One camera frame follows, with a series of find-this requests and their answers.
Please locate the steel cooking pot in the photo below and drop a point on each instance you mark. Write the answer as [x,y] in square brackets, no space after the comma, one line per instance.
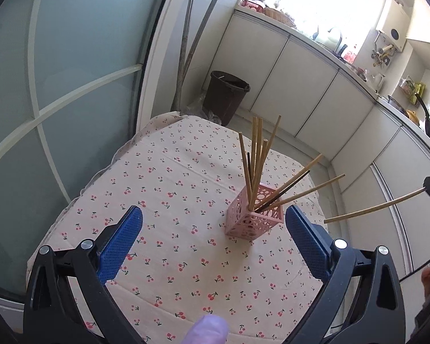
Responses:
[397,104]

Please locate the person's left hand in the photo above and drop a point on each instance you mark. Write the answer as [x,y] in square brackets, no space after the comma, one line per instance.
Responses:
[209,329]

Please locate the mop pole with blue grip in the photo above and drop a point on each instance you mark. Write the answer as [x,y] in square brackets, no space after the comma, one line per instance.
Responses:
[186,43]

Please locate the white water heater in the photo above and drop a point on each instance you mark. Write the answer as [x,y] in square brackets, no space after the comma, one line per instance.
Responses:
[392,25]

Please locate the pink perforated utensil holder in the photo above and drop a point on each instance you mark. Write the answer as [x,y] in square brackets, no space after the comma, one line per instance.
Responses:
[251,224]

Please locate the white electric kettle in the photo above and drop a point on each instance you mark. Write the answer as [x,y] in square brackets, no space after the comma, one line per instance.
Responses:
[376,82]

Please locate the mop pole with black grip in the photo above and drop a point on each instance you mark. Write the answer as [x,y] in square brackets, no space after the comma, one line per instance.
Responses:
[204,32]

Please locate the kitchen window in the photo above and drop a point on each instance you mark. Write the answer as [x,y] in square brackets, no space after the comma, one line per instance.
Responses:
[326,0]

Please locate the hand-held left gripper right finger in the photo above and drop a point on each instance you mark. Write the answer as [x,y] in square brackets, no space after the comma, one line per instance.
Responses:
[306,240]

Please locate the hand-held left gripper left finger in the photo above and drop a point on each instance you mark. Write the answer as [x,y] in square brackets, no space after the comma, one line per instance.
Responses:
[120,243]

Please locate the cherry print tablecloth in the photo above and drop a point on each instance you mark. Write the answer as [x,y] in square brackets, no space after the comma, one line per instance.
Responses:
[172,200]

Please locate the orange clay pot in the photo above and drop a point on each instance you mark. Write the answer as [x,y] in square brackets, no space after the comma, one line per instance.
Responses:
[415,117]

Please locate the bundle of chopsticks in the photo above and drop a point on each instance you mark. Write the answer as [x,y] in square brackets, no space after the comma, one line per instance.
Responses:
[258,157]

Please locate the plastic bag of vegetables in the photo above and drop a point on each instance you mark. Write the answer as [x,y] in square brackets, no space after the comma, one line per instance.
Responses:
[200,109]

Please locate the steel bowl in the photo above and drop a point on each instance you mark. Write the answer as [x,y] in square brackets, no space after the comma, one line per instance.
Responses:
[359,72]

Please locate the white jug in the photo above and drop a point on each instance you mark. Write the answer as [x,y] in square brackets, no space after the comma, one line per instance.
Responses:
[326,37]

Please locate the hanging snack packets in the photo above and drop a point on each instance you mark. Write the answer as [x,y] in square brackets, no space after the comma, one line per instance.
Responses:
[414,89]

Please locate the wicker basket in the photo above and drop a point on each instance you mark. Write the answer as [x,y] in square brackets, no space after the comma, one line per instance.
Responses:
[279,16]

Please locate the bamboo chopstick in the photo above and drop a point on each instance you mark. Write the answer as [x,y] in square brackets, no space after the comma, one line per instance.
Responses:
[372,207]

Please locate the white wall cabinet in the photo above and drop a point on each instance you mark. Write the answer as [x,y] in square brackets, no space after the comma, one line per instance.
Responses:
[424,21]

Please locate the row of white cabinet doors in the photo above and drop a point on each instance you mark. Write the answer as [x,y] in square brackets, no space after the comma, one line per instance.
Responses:
[308,86]

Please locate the brown plastic trash bin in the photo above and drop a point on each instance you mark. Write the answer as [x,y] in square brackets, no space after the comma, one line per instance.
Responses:
[225,96]

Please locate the frosted glass sliding door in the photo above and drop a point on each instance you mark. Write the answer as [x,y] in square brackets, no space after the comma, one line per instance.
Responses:
[57,96]

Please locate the red plastic basket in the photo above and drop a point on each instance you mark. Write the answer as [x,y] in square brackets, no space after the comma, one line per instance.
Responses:
[253,5]

